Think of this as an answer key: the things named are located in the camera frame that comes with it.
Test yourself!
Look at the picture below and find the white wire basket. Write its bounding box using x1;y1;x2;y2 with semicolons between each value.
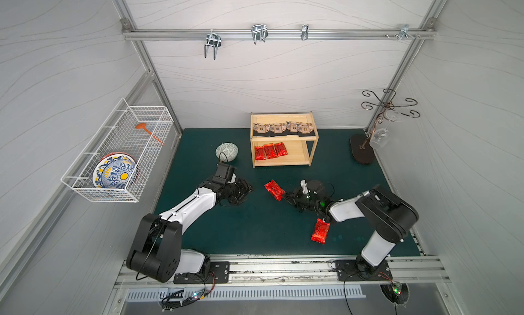
61;99;173;203

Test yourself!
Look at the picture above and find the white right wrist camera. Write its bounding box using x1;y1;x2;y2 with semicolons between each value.
300;180;309;194

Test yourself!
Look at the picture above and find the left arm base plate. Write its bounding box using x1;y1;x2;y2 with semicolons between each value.
173;260;231;284

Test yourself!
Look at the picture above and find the metal loop hook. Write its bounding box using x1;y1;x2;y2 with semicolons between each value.
251;24;269;44

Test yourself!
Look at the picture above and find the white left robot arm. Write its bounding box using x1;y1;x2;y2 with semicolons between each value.
126;178;253;283

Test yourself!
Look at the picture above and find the metal scroll cup stand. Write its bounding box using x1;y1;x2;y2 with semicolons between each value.
349;88;421;165

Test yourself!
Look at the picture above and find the green table mat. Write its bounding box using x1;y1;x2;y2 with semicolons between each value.
140;127;421;257

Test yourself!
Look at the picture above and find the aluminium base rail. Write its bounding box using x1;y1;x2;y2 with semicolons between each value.
114;253;451;285

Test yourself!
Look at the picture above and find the wooden two-tier shelf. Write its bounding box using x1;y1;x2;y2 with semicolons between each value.
250;111;319;167

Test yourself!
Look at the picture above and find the orange plastic spatula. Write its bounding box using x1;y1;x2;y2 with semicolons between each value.
135;123;164;145

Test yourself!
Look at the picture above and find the blue yellow patterned plate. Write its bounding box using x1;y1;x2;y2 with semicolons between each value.
92;153;138;189

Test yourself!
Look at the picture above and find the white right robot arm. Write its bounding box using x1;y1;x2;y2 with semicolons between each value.
282;180;420;275

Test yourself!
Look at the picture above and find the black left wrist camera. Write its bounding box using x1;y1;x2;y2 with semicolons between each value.
213;163;236;184

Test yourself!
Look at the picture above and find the metal corner hook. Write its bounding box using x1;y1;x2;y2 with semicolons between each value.
384;25;422;41

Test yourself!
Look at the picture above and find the metal double hook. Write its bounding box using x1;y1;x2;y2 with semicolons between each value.
204;32;222;60

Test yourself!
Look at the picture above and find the aluminium top rail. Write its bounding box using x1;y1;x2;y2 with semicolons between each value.
122;27;437;42

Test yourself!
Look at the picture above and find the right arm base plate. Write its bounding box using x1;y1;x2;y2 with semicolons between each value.
330;255;393;282

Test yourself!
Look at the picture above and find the small metal hook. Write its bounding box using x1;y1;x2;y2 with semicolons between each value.
301;24;309;41

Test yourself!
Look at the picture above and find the clear wine glass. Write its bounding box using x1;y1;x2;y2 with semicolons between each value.
369;110;403;150

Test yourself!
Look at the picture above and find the red tea bag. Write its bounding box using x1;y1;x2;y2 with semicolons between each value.
254;146;266;161
274;143;288;157
265;180;286;201
311;218;330;245
263;143;278;160

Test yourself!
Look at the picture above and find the brown tea bag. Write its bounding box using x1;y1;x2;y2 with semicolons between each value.
297;122;315;136
286;121;298;135
253;123;271;136
270;123;287;135

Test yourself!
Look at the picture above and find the patterned ceramic bowl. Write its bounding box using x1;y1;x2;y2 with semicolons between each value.
215;143;238;162

